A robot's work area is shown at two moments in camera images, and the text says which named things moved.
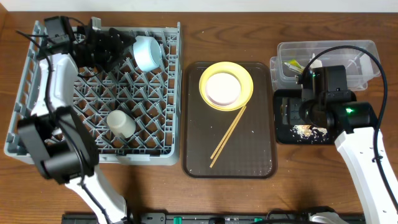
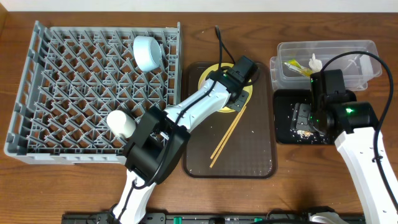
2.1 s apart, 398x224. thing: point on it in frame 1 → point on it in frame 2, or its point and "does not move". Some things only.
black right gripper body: x=296 y=112 → x=301 y=118
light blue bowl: x=147 y=53 does not move
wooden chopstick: x=228 y=132 does not move
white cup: x=120 y=123 does not move
